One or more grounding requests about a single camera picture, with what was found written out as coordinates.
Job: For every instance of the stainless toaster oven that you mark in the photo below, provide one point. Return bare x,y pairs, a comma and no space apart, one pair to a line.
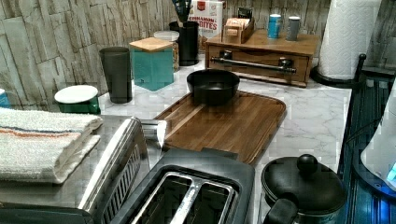
106,177

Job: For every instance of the black two-slot toaster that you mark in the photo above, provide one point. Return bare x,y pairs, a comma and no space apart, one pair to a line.
190,187

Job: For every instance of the cinnamon oat bites cereal box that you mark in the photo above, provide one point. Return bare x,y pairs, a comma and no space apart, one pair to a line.
209,15

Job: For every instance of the dark grey plastic cup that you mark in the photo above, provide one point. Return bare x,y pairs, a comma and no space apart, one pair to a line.
117,70

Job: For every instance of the green mug with white lid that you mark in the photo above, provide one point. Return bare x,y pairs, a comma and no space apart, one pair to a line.
82,99

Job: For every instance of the wooden cutting board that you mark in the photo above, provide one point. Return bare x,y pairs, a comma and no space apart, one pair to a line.
244,126

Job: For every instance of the blue shaker can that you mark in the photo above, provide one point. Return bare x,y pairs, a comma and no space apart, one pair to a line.
274,25

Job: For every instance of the wooden drawer box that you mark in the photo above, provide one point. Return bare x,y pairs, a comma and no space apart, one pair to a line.
261,58

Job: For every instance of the striped white folded towel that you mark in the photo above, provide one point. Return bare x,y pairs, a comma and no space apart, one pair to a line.
41,146

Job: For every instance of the glass jar with white lid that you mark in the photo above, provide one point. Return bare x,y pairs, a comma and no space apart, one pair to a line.
171,36

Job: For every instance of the white paper towel roll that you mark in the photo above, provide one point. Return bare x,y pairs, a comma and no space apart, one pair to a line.
347,35

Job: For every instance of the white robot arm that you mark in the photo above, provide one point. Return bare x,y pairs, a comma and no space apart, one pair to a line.
379,157

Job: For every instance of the blue liquid soap bottle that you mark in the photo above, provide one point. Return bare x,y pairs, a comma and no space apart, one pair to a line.
4,102

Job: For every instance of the black utensil holder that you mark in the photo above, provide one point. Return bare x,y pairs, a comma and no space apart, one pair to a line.
187,41

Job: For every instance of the grey shaker can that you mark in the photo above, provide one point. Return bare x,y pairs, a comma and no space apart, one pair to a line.
293,28

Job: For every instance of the wooden tea bag tray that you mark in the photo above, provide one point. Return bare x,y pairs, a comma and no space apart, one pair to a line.
237,30

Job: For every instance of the black bowl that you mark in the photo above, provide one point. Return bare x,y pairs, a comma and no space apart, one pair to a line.
212,86

